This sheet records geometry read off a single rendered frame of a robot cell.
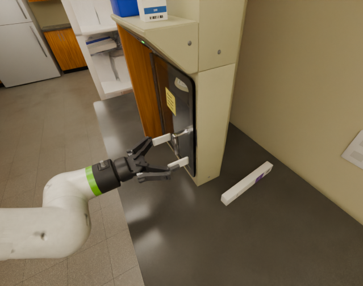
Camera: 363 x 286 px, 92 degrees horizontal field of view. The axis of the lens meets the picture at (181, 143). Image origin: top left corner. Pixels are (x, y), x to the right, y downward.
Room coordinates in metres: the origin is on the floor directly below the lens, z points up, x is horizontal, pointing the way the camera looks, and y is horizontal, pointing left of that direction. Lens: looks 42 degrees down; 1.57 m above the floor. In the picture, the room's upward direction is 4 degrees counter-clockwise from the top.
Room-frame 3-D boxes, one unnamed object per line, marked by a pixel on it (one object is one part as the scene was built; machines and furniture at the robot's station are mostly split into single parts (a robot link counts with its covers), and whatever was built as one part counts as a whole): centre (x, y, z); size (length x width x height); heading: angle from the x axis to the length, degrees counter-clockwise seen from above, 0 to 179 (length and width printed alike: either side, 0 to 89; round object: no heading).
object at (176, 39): (0.54, 0.07, 1.46); 0.32 x 0.12 x 0.10; 24
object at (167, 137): (0.49, 0.07, 1.15); 0.07 x 0.01 x 0.03; 114
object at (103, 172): (0.34, 0.23, 1.15); 0.09 x 0.06 x 0.12; 24
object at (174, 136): (0.45, 0.00, 1.17); 0.05 x 0.03 x 0.10; 114
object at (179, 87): (0.56, 0.02, 1.19); 0.30 x 0.01 x 0.40; 24
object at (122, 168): (0.37, 0.16, 1.15); 0.09 x 0.08 x 0.07; 114
